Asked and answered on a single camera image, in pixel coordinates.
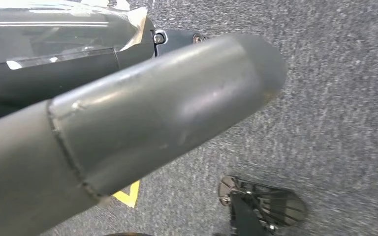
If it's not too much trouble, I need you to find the yellow floor tape square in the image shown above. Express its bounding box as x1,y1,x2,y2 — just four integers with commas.
112,180,141,209

